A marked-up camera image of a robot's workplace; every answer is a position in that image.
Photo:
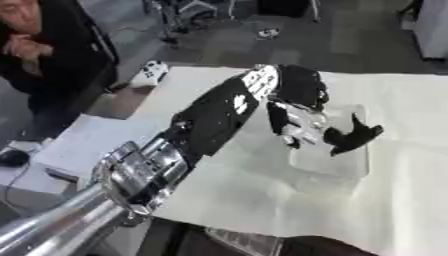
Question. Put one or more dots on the black office chair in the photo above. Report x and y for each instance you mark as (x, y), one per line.
(178, 16)

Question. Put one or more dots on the black computer mouse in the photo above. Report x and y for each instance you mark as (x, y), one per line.
(13, 157)

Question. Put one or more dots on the person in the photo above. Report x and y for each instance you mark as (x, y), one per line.
(64, 50)

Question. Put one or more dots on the clear plastic container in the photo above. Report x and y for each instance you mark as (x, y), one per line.
(332, 165)

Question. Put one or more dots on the white game controller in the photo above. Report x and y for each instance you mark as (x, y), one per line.
(149, 74)

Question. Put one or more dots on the small black and white object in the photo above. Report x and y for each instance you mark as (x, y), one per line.
(268, 32)

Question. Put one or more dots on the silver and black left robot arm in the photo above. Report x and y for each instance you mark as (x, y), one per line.
(210, 113)

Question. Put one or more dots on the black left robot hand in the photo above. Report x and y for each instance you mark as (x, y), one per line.
(301, 87)

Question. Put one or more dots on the white paper stack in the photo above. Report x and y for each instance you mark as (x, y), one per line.
(93, 143)

